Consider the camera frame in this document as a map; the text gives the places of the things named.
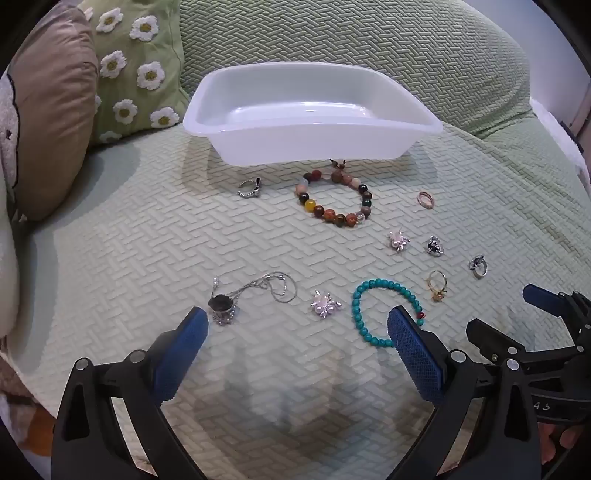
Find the brown pillow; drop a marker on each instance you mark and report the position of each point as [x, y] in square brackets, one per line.
[55, 115]

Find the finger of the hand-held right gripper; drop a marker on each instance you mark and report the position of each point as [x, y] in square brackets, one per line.
[545, 299]
[491, 341]

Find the brown and white plush cloth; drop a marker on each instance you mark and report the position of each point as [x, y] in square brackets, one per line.
[18, 406]

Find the person's right hand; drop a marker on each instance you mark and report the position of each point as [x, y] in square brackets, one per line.
[561, 438]

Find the pearl flower brooch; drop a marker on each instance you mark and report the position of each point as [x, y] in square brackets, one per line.
[399, 241]
[324, 304]

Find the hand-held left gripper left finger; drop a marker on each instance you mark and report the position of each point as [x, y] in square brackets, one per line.
[182, 350]

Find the green daisy pillow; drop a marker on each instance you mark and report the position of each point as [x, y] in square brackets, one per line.
[134, 69]

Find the white plastic tub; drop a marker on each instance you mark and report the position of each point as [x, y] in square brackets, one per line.
[309, 124]

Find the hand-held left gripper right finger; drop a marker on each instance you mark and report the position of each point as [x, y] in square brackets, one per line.
[413, 350]

